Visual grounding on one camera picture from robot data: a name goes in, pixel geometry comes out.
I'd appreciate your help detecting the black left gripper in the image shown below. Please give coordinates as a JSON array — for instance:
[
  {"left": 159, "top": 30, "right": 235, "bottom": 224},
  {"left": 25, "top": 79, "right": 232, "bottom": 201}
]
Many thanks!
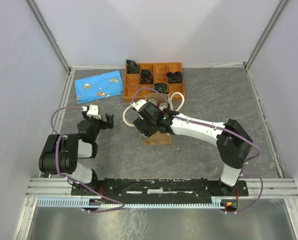
[{"left": 82, "top": 111, "right": 114, "bottom": 142}]

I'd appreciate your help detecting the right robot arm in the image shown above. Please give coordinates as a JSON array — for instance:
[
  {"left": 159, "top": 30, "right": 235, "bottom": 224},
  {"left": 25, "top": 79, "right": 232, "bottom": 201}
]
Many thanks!
[{"left": 131, "top": 99, "right": 253, "bottom": 196}]

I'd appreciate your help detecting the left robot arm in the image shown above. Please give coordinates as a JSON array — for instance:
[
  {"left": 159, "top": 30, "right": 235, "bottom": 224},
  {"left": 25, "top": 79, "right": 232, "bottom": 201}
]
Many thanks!
[{"left": 38, "top": 112, "right": 114, "bottom": 195}]

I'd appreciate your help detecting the red can back right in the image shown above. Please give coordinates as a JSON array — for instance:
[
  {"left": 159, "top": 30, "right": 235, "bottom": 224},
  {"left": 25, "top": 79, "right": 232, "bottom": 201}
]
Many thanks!
[{"left": 158, "top": 102, "right": 170, "bottom": 112}]

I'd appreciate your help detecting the purple can back left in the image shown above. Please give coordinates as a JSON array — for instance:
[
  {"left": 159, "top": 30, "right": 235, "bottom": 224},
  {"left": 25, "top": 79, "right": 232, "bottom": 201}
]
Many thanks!
[{"left": 147, "top": 98, "right": 159, "bottom": 106}]

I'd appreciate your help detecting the blue patterned folded cloth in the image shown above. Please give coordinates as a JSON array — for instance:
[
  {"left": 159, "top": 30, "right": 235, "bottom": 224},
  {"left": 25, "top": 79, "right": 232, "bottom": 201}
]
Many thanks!
[{"left": 74, "top": 70, "right": 124, "bottom": 104}]

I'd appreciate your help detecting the dark rolled tie bottom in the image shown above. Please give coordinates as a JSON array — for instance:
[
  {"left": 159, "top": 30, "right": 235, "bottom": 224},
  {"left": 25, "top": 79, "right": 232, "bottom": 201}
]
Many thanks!
[{"left": 152, "top": 82, "right": 169, "bottom": 95}]

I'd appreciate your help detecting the dark rolled tie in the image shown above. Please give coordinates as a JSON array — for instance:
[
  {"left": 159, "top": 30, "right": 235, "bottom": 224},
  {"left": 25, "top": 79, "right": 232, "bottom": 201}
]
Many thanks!
[
  {"left": 126, "top": 59, "right": 140, "bottom": 74},
  {"left": 140, "top": 69, "right": 154, "bottom": 85},
  {"left": 152, "top": 82, "right": 169, "bottom": 95},
  {"left": 166, "top": 71, "right": 183, "bottom": 84}
]

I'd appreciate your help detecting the dark rolled tie middle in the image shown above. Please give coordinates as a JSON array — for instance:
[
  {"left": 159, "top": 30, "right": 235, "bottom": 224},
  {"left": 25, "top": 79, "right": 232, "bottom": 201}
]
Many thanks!
[{"left": 140, "top": 69, "right": 154, "bottom": 85}]

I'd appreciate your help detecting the orange wooden compartment tray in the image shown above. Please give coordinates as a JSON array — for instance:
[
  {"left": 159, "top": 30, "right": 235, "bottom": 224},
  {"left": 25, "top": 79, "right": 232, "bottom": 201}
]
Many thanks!
[{"left": 123, "top": 62, "right": 185, "bottom": 102}]

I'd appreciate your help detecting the dark rolled tie right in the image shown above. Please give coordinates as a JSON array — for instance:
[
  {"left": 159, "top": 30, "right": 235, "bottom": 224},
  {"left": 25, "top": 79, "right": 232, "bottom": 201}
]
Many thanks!
[{"left": 166, "top": 71, "right": 183, "bottom": 84}]

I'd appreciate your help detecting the dark rolled tie top left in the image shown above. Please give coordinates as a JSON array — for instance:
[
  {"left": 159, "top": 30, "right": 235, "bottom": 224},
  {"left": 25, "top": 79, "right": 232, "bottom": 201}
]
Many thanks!
[{"left": 126, "top": 59, "right": 140, "bottom": 74}]

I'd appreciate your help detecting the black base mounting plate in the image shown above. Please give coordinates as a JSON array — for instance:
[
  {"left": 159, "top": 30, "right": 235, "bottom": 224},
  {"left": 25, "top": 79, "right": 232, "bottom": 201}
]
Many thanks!
[{"left": 70, "top": 177, "right": 250, "bottom": 203}]

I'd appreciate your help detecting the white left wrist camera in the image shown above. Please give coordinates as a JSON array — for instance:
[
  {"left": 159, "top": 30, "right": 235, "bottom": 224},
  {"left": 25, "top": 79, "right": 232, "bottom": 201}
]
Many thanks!
[{"left": 82, "top": 104, "right": 102, "bottom": 119}]

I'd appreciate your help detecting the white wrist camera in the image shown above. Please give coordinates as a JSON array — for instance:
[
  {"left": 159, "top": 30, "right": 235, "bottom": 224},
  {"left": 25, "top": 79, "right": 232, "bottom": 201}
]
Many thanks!
[
  {"left": 130, "top": 99, "right": 147, "bottom": 112},
  {"left": 82, "top": 104, "right": 102, "bottom": 119}
]

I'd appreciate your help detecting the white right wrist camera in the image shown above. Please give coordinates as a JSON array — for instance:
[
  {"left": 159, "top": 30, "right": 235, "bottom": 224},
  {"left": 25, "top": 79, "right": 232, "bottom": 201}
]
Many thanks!
[{"left": 130, "top": 99, "right": 147, "bottom": 112}]

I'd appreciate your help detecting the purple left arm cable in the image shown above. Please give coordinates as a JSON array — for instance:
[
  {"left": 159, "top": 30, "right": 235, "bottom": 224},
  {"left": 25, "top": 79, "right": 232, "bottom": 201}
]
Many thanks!
[{"left": 50, "top": 106, "right": 126, "bottom": 213}]

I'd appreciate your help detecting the light blue cable duct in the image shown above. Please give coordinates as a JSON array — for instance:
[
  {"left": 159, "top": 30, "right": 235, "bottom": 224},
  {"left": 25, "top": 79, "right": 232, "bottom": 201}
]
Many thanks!
[{"left": 36, "top": 197, "right": 225, "bottom": 210}]

